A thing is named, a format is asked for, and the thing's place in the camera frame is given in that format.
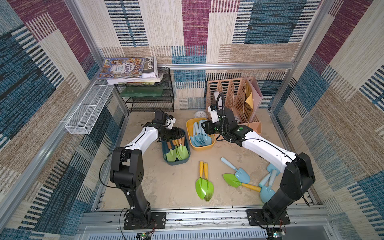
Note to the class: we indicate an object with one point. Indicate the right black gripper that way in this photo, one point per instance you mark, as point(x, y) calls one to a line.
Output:
point(206, 128)

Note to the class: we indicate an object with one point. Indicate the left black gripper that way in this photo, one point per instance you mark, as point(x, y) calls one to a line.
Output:
point(175, 134)

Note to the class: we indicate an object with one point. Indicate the green shovel yellow handle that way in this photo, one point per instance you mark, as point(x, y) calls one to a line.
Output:
point(201, 184)
point(210, 186)
point(234, 182)

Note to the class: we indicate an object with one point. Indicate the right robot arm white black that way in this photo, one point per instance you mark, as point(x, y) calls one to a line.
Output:
point(297, 170)

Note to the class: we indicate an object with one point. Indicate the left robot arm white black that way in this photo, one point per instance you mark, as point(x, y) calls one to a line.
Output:
point(127, 168)

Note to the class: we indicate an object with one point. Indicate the dark teal storage tray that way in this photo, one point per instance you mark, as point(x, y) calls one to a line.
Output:
point(166, 150)

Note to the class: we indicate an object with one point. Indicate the yellow storage tray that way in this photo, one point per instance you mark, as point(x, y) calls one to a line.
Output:
point(189, 125)

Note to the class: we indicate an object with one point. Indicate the white alarm clock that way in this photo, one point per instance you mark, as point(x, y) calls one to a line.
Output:
point(200, 114)

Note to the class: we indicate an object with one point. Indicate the pink desk file organizer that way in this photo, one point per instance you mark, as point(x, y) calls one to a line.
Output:
point(234, 91)

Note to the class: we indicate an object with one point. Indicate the pink folder with yellow paper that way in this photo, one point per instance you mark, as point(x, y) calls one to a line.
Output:
point(253, 97)

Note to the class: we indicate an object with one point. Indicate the green tray on shelf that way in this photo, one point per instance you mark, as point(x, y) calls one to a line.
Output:
point(141, 92)

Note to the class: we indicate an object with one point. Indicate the stack of white books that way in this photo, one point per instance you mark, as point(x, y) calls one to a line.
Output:
point(150, 76)

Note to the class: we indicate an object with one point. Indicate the colorful picture book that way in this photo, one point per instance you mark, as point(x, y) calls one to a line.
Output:
point(121, 68)

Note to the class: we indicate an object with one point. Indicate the black wire shelf rack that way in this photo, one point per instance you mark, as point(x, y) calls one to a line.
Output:
point(149, 97)

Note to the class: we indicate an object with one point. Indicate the white wire mesh basket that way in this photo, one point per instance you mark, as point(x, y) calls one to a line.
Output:
point(86, 114)

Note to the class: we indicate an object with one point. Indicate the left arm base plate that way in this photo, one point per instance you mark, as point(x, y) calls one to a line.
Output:
point(153, 220)

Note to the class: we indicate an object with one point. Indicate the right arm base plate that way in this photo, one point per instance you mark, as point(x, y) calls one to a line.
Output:
point(260, 217)

